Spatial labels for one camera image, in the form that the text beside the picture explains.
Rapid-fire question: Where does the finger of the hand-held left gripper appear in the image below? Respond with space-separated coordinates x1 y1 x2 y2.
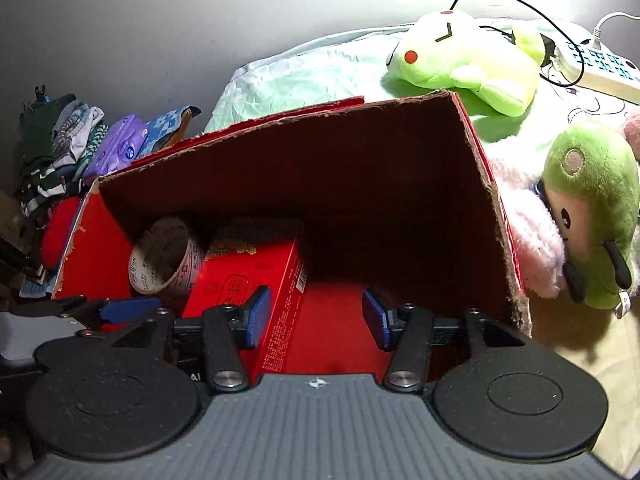
9 295 163 327

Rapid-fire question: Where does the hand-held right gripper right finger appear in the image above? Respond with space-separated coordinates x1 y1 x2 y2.
362 287 526 393

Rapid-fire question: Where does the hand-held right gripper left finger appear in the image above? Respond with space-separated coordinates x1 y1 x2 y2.
110 285 273 393

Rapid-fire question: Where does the red gift box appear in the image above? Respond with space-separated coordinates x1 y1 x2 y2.
181 217 307 383

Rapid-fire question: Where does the printed tape roll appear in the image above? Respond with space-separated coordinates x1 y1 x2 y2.
128 217 206 296

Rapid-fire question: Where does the red cardboard box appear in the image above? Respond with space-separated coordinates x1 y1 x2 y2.
50 89 533 381

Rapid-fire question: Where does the red glasses case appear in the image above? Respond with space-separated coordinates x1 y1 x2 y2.
40 196 83 271

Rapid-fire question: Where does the purple tissue pack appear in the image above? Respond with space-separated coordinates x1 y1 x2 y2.
82 114 150 181

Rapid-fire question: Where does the white pink fluffy plush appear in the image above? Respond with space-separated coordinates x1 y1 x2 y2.
487 155 568 298

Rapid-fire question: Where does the pile of folded clothes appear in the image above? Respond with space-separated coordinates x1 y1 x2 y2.
17 92 108 216

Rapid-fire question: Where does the blue checkered cloth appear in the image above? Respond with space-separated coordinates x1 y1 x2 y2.
20 106 201 298

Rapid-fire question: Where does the light green cartoon pillow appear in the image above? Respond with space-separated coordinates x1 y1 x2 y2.
202 17 640 161

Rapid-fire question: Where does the green hooded plush doll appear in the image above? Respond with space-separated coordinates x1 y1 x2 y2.
542 120 640 311

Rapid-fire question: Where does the lime green frog plush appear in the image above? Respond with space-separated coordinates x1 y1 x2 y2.
382 10 547 118

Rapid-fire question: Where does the mauve pink plush bear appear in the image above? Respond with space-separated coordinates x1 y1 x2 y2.
622 107 640 161

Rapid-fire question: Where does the white power strip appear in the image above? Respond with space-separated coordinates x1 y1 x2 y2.
552 37 640 106

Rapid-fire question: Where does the white power cable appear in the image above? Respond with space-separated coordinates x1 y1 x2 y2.
592 11 632 51

